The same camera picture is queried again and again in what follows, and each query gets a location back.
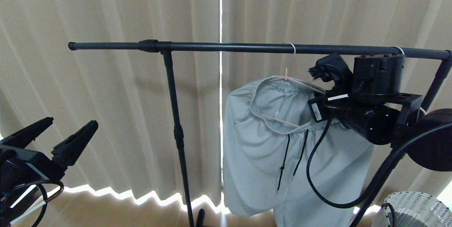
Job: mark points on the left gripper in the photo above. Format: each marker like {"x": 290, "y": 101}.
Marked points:
{"x": 21, "y": 167}

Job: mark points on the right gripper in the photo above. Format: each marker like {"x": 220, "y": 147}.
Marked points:
{"x": 370, "y": 124}

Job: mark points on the pink clothes hanger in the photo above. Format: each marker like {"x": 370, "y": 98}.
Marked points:
{"x": 400, "y": 48}
{"x": 285, "y": 73}

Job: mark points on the pale grey shorts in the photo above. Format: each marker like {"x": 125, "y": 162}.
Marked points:
{"x": 261, "y": 170}

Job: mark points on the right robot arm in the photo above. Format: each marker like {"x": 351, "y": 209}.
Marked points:
{"x": 379, "y": 73}

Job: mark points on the white laundry basket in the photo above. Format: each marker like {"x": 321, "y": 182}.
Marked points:
{"x": 416, "y": 205}

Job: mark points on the black clothes rack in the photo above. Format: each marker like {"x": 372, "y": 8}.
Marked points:
{"x": 212, "y": 47}

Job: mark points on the beige curtain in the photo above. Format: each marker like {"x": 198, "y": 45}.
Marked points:
{"x": 106, "y": 15}

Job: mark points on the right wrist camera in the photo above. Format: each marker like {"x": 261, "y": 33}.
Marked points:
{"x": 330, "y": 68}

